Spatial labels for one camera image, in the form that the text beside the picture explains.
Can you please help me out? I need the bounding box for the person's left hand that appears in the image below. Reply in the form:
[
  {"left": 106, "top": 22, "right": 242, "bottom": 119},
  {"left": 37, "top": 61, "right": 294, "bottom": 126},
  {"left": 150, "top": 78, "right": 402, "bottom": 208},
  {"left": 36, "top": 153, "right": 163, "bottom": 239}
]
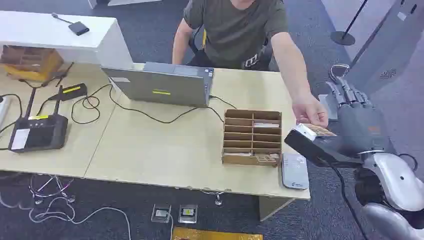
[{"left": 291, "top": 93, "right": 329, "bottom": 129}]

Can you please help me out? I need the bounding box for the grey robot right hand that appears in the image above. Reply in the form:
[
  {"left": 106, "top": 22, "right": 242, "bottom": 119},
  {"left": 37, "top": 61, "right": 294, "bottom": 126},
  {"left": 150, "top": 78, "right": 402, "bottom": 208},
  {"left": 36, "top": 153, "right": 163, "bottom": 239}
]
[{"left": 312, "top": 63, "right": 392, "bottom": 157}]

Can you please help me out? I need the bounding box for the printed card stack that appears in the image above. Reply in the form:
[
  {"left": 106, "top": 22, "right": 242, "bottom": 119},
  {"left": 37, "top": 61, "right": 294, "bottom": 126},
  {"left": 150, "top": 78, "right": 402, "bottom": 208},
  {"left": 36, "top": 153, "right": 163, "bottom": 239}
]
[{"left": 254, "top": 153, "right": 281, "bottom": 164}]

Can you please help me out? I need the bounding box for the grey card reader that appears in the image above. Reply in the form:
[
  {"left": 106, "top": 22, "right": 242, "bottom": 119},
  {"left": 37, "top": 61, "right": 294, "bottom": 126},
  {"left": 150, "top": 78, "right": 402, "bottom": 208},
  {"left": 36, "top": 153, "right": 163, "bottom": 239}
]
[{"left": 281, "top": 152, "right": 310, "bottom": 191}]

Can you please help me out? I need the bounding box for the wooden card box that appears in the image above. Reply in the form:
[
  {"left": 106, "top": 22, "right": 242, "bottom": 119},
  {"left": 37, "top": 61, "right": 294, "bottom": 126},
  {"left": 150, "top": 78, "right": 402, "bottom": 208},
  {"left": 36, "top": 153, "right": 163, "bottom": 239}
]
[{"left": 221, "top": 108, "right": 283, "bottom": 168}]

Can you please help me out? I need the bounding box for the black stanchion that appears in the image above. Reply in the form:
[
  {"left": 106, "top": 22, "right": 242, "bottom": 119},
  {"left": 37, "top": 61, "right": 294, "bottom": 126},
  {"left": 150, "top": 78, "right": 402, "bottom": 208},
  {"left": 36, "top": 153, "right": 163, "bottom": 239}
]
[{"left": 329, "top": 0, "right": 369, "bottom": 47}]

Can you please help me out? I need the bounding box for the grey gate kiosk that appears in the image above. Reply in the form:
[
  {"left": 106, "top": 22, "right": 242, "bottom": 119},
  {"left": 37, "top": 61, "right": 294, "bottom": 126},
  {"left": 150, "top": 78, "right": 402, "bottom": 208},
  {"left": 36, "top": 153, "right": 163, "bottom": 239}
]
[{"left": 343, "top": 0, "right": 424, "bottom": 96}]

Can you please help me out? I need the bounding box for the desk leg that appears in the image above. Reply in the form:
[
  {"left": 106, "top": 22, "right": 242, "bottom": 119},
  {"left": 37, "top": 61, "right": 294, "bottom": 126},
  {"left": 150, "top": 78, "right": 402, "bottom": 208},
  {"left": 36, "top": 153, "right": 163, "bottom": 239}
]
[{"left": 258, "top": 195, "right": 296, "bottom": 222}]

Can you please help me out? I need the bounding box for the person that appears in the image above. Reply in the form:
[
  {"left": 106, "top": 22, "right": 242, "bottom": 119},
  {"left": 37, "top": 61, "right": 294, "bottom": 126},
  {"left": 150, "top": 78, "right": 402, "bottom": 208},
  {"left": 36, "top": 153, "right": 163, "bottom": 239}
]
[{"left": 171, "top": 0, "right": 329, "bottom": 129}]

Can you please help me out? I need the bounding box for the grey laptop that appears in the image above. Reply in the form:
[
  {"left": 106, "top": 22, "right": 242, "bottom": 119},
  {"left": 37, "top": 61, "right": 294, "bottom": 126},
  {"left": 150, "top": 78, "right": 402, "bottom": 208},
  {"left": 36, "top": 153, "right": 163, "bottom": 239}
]
[{"left": 100, "top": 61, "right": 215, "bottom": 109}]

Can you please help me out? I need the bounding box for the yellow floor sheet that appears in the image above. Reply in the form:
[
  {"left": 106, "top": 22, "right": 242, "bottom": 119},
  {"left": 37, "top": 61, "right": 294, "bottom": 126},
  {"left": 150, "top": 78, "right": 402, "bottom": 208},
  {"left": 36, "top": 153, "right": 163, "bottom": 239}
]
[{"left": 171, "top": 226, "right": 264, "bottom": 240}]

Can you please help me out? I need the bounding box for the floor socket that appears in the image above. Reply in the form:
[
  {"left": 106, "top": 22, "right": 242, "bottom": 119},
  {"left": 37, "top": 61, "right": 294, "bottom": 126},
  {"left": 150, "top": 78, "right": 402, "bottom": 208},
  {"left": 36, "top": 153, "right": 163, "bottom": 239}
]
[
  {"left": 177, "top": 203, "right": 199, "bottom": 225},
  {"left": 150, "top": 203, "right": 172, "bottom": 224}
]

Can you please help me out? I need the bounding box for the black device with yellow label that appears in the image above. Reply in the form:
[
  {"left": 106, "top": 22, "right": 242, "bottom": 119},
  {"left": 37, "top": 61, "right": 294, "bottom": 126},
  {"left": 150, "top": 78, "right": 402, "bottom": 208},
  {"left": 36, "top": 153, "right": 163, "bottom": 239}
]
[{"left": 47, "top": 82, "right": 88, "bottom": 102}]

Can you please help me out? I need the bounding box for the white counter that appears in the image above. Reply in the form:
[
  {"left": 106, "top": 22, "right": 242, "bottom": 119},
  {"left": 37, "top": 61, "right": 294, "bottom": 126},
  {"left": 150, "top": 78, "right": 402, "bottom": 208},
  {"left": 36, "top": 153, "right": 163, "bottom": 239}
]
[{"left": 0, "top": 10, "right": 134, "bottom": 71}]

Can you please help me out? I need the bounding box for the black terminal with antennas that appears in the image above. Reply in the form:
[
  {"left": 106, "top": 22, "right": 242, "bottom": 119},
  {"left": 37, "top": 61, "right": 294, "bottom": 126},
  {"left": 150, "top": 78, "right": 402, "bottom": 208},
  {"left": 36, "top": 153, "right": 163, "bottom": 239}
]
[{"left": 7, "top": 85, "right": 69, "bottom": 154}]

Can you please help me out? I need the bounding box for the brown cardboard box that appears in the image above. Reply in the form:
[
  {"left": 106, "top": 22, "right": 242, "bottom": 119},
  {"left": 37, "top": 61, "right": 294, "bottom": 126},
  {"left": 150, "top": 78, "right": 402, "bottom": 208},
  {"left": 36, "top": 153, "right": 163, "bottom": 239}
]
[{"left": 0, "top": 45, "right": 64, "bottom": 83}]

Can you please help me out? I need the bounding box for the white power strip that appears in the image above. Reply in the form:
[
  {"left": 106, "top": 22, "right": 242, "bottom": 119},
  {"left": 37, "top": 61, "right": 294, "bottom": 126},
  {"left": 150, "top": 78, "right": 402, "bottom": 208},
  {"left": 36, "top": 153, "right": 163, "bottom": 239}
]
[{"left": 0, "top": 96, "right": 11, "bottom": 128}]

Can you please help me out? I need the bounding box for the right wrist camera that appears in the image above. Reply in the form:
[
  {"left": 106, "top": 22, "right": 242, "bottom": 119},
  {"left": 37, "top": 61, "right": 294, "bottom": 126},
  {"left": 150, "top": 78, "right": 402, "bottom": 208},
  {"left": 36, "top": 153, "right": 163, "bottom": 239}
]
[{"left": 284, "top": 123, "right": 364, "bottom": 169}]

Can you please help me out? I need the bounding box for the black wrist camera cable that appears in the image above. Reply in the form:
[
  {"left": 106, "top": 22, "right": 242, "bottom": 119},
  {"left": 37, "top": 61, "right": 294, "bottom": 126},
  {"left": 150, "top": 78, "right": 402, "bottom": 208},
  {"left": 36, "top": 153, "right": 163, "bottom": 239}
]
[{"left": 331, "top": 166, "right": 369, "bottom": 240}]

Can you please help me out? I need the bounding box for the black laptop cable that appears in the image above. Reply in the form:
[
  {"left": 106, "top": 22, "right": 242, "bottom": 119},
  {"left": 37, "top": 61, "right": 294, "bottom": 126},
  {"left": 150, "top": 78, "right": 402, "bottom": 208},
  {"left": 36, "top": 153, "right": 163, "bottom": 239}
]
[{"left": 108, "top": 84, "right": 238, "bottom": 125}]

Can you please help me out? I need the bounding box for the black looped cable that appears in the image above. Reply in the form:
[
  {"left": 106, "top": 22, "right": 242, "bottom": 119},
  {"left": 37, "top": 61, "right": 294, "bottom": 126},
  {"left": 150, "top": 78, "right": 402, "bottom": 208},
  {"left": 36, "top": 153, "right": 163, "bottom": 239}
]
[{"left": 35, "top": 83, "right": 114, "bottom": 126}]

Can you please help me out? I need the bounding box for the black adapter with cable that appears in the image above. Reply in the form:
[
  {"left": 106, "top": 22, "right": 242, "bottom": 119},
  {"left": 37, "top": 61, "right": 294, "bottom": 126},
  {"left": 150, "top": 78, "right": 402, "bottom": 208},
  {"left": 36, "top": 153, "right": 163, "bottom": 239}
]
[{"left": 50, "top": 12, "right": 91, "bottom": 37}]

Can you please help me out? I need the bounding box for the white floor cable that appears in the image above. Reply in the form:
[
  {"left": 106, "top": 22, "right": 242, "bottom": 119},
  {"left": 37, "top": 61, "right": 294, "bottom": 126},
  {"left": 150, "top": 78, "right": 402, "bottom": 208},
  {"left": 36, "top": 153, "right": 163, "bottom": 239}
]
[{"left": 0, "top": 193, "right": 132, "bottom": 240}]

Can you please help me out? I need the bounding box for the wire cable holder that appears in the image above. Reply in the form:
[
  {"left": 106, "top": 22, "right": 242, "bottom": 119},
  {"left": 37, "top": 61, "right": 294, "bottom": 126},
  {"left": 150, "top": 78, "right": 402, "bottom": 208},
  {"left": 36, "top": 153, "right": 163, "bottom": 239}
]
[{"left": 27, "top": 173, "right": 76, "bottom": 205}]

